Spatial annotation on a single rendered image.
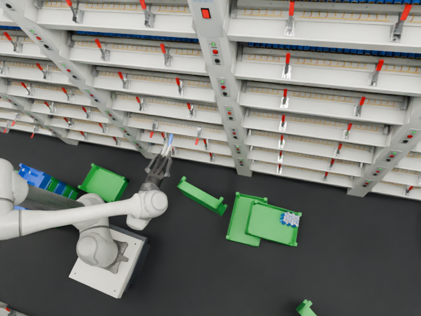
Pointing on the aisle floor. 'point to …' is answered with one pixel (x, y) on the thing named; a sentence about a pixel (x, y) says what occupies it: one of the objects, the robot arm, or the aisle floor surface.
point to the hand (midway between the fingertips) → (166, 150)
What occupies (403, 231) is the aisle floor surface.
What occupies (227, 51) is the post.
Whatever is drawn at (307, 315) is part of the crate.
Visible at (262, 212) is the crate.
